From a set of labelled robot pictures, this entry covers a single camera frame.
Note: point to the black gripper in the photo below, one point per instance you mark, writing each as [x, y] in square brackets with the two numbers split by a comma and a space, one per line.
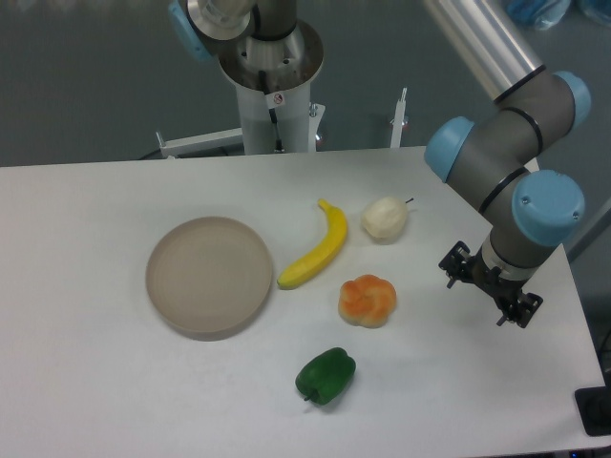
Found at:
[515, 306]

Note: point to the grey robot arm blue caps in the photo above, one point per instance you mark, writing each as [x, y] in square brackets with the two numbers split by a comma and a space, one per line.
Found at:
[531, 213]

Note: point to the yellow banana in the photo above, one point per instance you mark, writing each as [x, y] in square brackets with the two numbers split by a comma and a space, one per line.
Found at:
[318, 258]

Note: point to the orange bread roll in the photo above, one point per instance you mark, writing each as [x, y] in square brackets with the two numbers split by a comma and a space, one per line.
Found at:
[367, 301]

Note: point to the white pear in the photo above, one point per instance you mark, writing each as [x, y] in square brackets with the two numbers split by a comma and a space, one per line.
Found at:
[385, 218]

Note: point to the black device at table edge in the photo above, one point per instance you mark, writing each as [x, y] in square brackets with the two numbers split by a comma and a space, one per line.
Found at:
[594, 410]

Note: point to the green bell pepper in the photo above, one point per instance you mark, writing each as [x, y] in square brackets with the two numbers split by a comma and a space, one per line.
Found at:
[326, 376]

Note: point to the blue plastic bag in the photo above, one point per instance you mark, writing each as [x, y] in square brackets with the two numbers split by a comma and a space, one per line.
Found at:
[538, 15]

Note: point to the beige round plate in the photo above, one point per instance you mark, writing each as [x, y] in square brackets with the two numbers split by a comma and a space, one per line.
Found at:
[209, 278]

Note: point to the white frame bracket right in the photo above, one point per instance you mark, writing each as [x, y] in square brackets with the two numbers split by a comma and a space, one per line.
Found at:
[399, 120]

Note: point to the white frame bracket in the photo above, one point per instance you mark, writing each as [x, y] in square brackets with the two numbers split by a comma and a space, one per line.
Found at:
[198, 143]
[399, 120]

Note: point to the white frame bracket left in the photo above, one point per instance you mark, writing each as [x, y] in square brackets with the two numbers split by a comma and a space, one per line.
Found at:
[198, 143]

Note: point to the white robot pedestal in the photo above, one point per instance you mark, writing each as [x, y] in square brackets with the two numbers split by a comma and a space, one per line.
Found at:
[273, 81]

